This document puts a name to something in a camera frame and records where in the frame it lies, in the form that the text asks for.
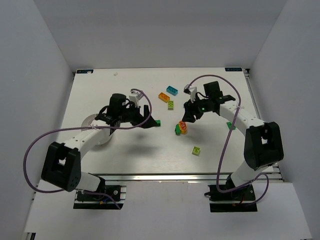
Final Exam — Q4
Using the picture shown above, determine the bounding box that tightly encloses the left blue corner label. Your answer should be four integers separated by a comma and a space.
76, 69, 94, 74

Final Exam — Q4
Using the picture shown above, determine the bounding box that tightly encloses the orange yellow lego piece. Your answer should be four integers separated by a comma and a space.
178, 120, 188, 134

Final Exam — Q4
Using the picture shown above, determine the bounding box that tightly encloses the dark green lego stud piece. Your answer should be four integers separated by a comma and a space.
174, 124, 181, 136

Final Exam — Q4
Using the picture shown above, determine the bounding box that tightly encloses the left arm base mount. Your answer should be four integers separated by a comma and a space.
73, 185, 127, 210

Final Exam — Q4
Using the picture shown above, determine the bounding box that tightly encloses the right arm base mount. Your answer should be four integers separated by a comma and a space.
204, 185, 258, 213

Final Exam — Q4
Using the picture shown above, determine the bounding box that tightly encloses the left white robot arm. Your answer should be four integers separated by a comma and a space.
41, 89, 157, 193

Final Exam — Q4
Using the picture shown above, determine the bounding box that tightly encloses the blue long lego brick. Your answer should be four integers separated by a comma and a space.
166, 85, 178, 96

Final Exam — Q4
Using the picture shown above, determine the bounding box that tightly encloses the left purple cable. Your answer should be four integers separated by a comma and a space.
23, 87, 153, 210

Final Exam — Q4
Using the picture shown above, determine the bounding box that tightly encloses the green lego brick right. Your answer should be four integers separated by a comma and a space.
226, 122, 236, 130

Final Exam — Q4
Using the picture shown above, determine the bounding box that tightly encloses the lime lego brick lower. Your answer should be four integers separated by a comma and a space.
192, 146, 201, 156

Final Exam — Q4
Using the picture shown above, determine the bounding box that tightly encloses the orange long lego brick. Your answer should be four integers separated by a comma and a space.
158, 92, 170, 103

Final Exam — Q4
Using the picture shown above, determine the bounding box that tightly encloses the aluminium front rail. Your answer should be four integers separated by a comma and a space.
44, 173, 285, 183

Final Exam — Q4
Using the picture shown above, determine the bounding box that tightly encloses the blue corner label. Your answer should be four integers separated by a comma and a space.
76, 69, 94, 74
224, 67, 243, 72

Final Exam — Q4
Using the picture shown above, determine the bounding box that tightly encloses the right blue corner label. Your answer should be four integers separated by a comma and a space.
224, 67, 243, 72

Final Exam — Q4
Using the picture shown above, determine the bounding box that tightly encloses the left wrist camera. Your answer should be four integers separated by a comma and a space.
129, 90, 144, 107

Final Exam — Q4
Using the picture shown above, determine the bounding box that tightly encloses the small dark green lego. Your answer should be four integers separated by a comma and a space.
155, 119, 161, 127

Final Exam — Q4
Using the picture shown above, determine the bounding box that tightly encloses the white divided round container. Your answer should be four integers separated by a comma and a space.
81, 114, 112, 146

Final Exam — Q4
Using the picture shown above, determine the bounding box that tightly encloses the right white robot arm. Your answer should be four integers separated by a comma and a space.
182, 81, 284, 194

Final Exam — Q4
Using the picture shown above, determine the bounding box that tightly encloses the lime long lego brick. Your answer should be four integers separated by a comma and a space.
167, 100, 174, 111

